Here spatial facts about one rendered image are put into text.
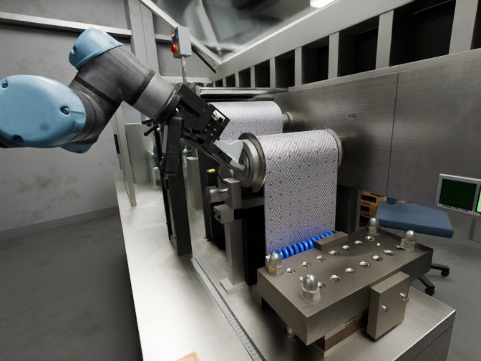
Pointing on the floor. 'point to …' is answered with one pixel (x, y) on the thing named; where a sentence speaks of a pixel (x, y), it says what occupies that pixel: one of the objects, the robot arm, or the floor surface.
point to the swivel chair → (393, 210)
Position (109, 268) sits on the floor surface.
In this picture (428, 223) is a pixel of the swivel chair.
